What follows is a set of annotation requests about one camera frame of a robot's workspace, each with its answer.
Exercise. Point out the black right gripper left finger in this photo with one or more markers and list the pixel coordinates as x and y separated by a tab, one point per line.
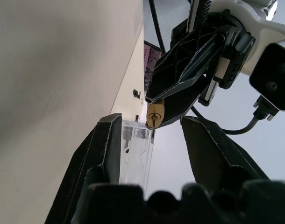
93	158

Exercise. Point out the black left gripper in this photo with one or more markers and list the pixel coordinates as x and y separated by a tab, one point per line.
236	49

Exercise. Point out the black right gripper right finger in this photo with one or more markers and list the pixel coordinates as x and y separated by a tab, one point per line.
210	151

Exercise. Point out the brass padlock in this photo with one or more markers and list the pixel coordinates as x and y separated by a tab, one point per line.
156	110

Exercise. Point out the dark metal key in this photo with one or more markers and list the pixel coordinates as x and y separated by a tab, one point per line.
153	130

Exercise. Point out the purple patterned board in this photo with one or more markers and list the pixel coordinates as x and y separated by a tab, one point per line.
150	67

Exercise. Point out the small black fixture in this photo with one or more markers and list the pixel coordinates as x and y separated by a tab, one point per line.
136	93

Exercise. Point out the clear acrylic box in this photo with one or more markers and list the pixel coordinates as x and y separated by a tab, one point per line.
137	158

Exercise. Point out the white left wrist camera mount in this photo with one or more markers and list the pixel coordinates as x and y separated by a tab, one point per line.
271	70

